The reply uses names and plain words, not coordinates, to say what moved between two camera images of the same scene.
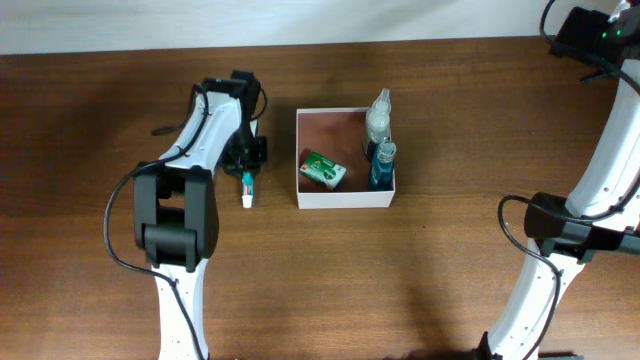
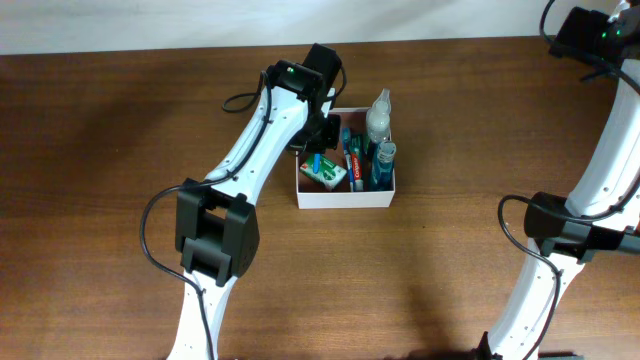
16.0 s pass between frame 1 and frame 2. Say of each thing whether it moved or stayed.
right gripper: stayed
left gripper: moved
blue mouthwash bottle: stayed
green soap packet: stayed
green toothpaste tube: moved
